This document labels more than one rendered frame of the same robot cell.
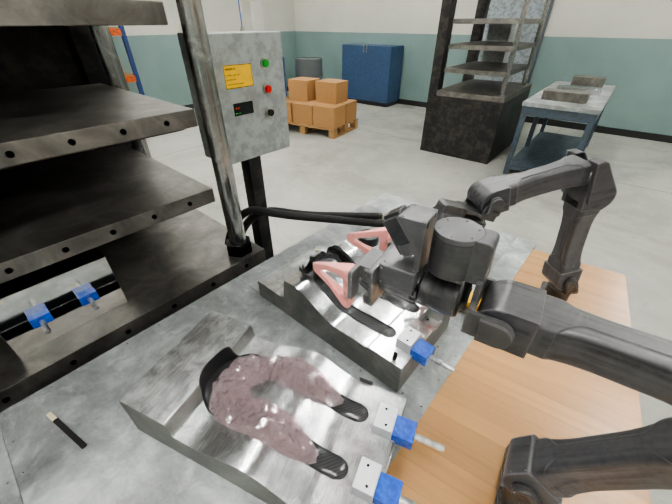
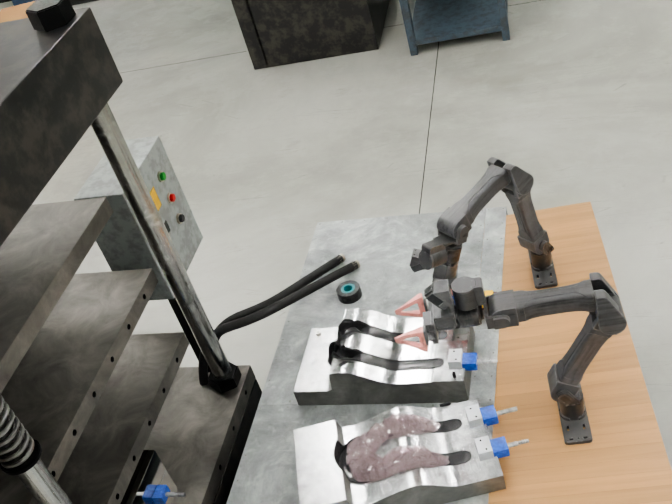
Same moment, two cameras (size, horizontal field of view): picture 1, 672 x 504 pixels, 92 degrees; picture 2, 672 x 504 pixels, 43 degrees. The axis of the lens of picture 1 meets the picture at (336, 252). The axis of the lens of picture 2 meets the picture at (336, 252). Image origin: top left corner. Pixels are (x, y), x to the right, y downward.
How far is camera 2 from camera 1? 1.62 m
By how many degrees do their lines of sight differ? 16
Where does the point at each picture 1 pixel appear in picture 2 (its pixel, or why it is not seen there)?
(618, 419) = not seen: hidden behind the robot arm
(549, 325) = (519, 306)
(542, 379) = (559, 332)
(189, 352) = (312, 461)
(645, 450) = (585, 334)
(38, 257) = (125, 474)
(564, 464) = (568, 365)
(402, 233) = (438, 299)
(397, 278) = (446, 321)
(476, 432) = (533, 392)
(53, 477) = not seen: outside the picture
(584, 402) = not seen: hidden behind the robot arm
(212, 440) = (380, 491)
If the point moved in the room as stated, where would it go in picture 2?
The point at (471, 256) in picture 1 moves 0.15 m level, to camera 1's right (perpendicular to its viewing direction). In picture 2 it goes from (474, 294) to (525, 263)
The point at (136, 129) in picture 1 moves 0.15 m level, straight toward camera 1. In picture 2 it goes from (133, 318) to (176, 328)
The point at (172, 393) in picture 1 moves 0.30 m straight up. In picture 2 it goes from (331, 485) to (298, 406)
